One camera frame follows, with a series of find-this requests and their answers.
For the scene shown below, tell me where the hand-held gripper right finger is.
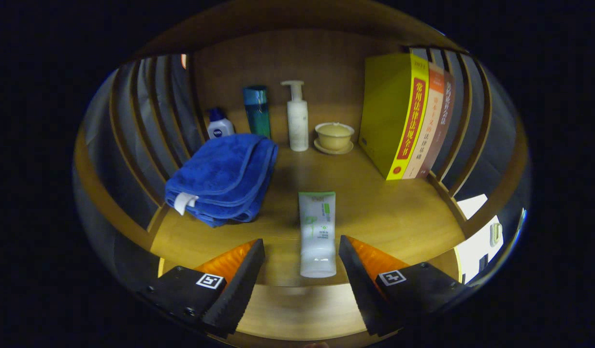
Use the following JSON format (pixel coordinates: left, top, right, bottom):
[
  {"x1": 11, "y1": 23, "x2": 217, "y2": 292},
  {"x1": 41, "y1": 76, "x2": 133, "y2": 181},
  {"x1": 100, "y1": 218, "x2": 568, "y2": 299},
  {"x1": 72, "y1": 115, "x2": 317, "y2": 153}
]
[{"x1": 338, "y1": 235, "x2": 472, "y2": 337}]

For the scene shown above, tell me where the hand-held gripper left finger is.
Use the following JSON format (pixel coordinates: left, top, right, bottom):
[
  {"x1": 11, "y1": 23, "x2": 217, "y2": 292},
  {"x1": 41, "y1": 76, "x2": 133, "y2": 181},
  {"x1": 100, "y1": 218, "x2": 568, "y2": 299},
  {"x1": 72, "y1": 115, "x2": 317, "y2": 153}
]
[{"x1": 138, "y1": 238, "x2": 266, "y2": 339}]

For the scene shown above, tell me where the wooden drawer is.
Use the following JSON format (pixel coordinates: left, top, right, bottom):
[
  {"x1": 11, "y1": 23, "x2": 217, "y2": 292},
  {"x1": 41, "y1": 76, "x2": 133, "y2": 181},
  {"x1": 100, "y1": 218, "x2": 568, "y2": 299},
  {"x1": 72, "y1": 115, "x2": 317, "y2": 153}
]
[{"x1": 157, "y1": 246, "x2": 462, "y2": 343}]

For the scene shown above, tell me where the white and green tube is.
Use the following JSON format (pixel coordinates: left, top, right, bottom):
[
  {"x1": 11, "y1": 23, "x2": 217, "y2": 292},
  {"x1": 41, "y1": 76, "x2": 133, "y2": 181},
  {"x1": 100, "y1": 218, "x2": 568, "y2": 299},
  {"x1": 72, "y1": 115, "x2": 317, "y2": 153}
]
[{"x1": 298, "y1": 191, "x2": 337, "y2": 278}]

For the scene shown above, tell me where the wooden cabinet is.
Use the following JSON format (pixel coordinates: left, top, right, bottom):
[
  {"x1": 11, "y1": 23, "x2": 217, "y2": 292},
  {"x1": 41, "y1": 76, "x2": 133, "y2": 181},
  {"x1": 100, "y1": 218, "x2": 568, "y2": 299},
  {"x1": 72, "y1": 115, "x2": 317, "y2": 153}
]
[{"x1": 74, "y1": 0, "x2": 531, "y2": 290}]

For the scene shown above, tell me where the blue folded towel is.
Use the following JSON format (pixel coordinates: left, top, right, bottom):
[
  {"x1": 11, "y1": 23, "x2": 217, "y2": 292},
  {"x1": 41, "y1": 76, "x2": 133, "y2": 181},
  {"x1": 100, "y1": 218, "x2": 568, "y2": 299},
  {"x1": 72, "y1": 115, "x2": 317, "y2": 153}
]
[{"x1": 164, "y1": 133, "x2": 279, "y2": 228}]

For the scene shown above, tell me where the white side table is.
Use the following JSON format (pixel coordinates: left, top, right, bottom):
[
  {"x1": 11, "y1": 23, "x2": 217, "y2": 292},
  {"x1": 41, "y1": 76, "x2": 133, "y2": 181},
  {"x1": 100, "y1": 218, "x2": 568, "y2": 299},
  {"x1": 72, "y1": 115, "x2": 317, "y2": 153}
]
[{"x1": 454, "y1": 193, "x2": 505, "y2": 283}]

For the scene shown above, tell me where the beige lidded teacup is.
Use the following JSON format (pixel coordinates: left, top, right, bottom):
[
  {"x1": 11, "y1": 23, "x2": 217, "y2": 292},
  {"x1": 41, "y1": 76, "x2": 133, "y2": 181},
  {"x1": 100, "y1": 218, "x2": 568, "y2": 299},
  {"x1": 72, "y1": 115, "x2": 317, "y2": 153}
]
[{"x1": 314, "y1": 122, "x2": 356, "y2": 155}]

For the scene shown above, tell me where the small white blue-capped bottle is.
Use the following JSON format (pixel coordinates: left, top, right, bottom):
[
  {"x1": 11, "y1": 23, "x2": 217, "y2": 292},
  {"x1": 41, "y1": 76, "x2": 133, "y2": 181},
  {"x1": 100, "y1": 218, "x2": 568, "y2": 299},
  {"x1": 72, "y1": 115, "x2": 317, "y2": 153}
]
[{"x1": 207, "y1": 107, "x2": 236, "y2": 140}]

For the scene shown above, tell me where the white pump bottle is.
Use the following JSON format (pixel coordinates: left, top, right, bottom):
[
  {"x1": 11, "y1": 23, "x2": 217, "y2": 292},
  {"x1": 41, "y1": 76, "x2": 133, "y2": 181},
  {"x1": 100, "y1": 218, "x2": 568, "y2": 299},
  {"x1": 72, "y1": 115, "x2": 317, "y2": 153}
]
[{"x1": 280, "y1": 80, "x2": 309, "y2": 152}]

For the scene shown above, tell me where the teal bottle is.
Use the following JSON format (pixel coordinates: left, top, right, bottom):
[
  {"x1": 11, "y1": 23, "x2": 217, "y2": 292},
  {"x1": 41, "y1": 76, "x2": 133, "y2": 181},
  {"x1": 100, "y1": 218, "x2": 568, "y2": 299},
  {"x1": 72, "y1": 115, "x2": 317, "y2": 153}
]
[{"x1": 243, "y1": 86, "x2": 272, "y2": 139}]

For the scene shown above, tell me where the orange and white book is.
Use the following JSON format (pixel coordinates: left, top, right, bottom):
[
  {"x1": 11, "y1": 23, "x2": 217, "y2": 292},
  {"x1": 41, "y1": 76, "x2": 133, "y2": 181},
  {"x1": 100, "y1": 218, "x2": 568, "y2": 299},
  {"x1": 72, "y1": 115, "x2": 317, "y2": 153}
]
[{"x1": 403, "y1": 62, "x2": 445, "y2": 180}]

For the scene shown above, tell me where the yellow book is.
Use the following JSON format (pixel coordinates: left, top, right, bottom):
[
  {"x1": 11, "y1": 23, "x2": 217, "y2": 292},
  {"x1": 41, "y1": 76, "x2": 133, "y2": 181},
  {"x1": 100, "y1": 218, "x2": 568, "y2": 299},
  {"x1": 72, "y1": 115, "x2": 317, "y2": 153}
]
[{"x1": 358, "y1": 53, "x2": 430, "y2": 181}]

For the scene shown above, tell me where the dark red book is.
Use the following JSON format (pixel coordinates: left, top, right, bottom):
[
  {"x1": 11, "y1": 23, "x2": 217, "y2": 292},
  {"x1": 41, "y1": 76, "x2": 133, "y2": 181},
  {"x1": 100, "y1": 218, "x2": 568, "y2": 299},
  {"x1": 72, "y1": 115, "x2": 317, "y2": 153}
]
[{"x1": 416, "y1": 70, "x2": 456, "y2": 179}]

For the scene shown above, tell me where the black backdrop cloth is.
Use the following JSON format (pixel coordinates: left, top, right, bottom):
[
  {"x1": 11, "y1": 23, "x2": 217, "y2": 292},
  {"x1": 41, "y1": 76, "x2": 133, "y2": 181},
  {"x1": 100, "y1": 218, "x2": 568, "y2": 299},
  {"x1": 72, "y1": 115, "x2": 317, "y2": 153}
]
[{"x1": 85, "y1": 48, "x2": 515, "y2": 228}]

